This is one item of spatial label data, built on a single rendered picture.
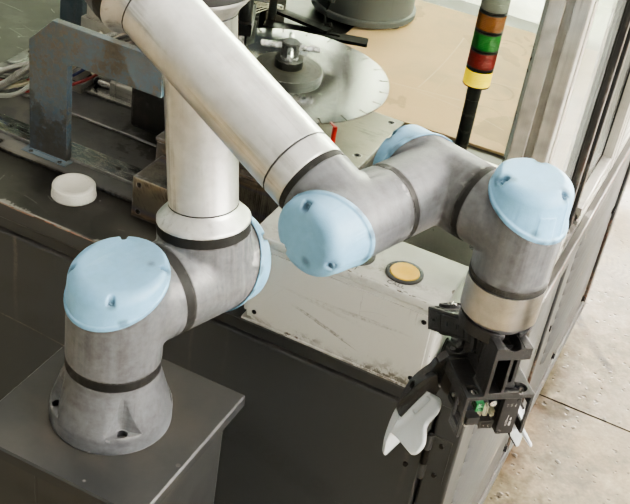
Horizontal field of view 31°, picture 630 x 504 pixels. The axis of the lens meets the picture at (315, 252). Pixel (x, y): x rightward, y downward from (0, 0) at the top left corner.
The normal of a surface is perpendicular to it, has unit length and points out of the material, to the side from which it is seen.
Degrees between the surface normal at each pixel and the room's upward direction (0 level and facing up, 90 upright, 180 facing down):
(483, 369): 90
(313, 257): 89
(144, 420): 72
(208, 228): 39
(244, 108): 50
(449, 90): 0
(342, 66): 0
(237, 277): 81
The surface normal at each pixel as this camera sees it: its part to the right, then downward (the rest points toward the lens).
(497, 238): -0.69, 0.33
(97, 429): -0.07, 0.29
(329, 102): 0.14, -0.81
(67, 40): -0.43, 0.47
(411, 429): -0.74, -0.43
